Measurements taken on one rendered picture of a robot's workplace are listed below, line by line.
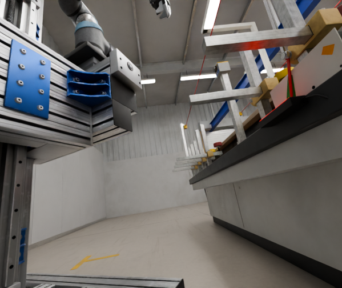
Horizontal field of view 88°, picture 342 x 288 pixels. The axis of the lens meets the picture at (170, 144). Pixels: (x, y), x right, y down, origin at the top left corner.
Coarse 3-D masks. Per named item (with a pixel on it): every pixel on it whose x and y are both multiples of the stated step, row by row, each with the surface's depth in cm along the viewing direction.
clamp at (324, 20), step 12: (324, 12) 42; (336, 12) 43; (312, 24) 45; (324, 24) 42; (336, 24) 42; (312, 36) 45; (324, 36) 45; (288, 48) 53; (300, 48) 49; (312, 48) 48
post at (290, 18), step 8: (272, 0) 58; (280, 0) 55; (288, 0) 54; (280, 8) 55; (288, 8) 53; (296, 8) 53; (280, 16) 55; (288, 16) 52; (296, 16) 52; (288, 24) 53; (296, 24) 51; (304, 24) 51; (304, 56) 49
